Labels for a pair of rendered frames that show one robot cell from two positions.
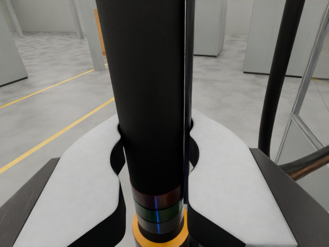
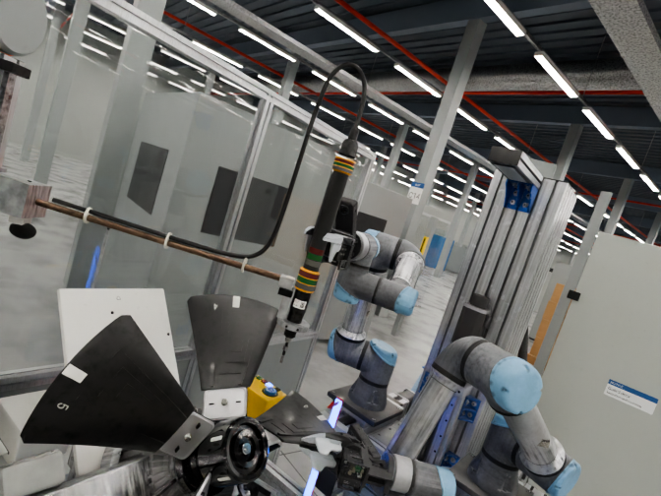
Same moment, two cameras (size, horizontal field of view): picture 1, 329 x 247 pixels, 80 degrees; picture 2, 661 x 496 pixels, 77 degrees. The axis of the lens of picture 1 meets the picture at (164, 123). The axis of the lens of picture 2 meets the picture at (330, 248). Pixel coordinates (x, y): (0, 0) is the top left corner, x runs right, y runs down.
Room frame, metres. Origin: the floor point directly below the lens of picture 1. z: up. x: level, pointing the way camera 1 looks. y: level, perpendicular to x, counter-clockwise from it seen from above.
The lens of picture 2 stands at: (0.88, 0.36, 1.72)
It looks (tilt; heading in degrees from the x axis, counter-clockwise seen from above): 6 degrees down; 202
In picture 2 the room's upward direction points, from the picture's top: 18 degrees clockwise
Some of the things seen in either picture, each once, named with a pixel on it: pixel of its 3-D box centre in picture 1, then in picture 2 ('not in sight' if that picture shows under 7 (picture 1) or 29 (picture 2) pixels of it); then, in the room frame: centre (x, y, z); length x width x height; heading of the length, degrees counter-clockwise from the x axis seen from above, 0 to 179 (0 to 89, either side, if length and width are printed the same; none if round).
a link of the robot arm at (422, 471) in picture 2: not in sight; (428, 482); (-0.11, 0.37, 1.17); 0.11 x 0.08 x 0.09; 117
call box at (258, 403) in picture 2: not in sight; (256, 400); (-0.32, -0.22, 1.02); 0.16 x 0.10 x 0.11; 80
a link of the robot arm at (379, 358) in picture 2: not in sight; (378, 360); (-0.67, 0.05, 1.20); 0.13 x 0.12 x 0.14; 99
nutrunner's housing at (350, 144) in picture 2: not in sight; (322, 234); (0.09, 0.01, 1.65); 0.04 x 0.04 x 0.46
